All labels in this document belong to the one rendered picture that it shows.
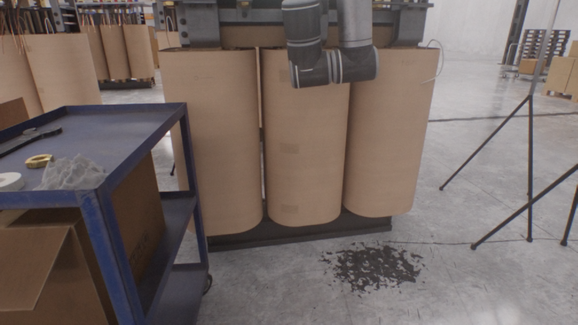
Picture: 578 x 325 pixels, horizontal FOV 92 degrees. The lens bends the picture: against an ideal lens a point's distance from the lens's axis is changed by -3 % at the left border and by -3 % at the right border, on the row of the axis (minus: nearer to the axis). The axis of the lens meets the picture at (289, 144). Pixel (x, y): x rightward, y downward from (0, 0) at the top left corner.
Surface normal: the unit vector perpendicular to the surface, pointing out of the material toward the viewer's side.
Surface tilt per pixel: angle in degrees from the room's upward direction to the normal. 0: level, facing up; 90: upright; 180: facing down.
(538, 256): 0
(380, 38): 90
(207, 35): 90
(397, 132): 90
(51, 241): 26
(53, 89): 90
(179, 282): 0
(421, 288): 0
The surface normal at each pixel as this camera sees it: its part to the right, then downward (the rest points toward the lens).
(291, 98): -0.07, 0.36
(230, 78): 0.40, 0.33
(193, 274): 0.00, -0.93
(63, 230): 0.04, -0.68
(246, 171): 0.66, 0.28
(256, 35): 0.17, 0.37
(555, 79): -0.98, 0.07
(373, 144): -0.36, 0.34
